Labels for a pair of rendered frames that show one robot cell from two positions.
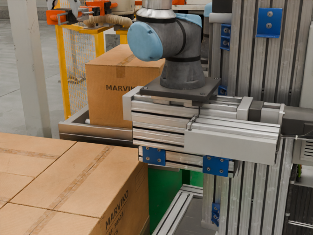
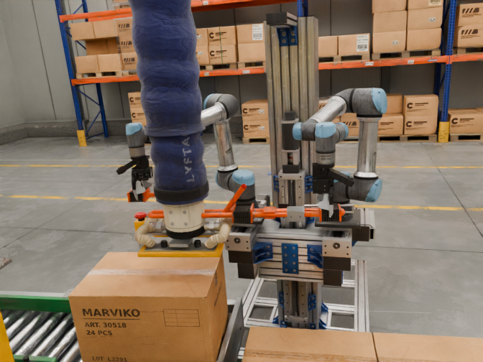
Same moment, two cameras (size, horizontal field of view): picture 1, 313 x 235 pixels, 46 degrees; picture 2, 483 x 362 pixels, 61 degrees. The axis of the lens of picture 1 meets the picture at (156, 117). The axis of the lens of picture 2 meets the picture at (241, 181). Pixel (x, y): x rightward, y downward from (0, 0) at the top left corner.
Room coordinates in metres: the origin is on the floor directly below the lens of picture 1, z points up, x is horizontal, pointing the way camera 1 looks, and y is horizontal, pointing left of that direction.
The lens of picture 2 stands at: (1.88, 1.83, 1.87)
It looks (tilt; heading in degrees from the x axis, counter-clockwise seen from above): 17 degrees down; 265
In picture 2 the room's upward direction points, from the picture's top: 4 degrees counter-clockwise
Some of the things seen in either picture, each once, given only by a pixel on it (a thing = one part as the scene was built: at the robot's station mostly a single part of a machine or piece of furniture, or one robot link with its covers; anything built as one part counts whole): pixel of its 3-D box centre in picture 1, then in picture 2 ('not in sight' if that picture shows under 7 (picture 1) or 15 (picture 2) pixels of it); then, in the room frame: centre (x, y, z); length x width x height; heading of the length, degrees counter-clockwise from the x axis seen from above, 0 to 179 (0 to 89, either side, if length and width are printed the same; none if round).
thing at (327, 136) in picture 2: not in sight; (325, 137); (1.41, 0.33, 1.55); 0.09 x 0.08 x 0.11; 48
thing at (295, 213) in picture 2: (78, 14); (295, 213); (1.53, 0.31, 1.24); 0.07 x 0.07 x 0.04; 76
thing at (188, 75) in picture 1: (182, 68); (338, 207); (1.22, -0.09, 1.09); 0.15 x 0.15 x 0.10
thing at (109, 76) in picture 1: (138, 86); (157, 309); (2.17, 0.11, 0.75); 0.60 x 0.40 x 0.40; 167
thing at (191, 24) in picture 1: (181, 33); (339, 185); (1.21, -0.08, 1.20); 0.13 x 0.12 x 0.14; 138
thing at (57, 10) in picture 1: (61, 16); (329, 212); (1.40, 0.34, 1.24); 0.08 x 0.07 x 0.05; 166
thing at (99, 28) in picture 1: (100, 24); (180, 246); (2.01, 0.29, 1.14); 0.34 x 0.10 x 0.05; 166
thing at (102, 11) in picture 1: (98, 7); (243, 212); (1.74, 0.25, 1.24); 0.10 x 0.08 x 0.06; 76
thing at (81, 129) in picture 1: (117, 133); (226, 345); (1.86, 0.21, 0.58); 0.70 x 0.03 x 0.06; 74
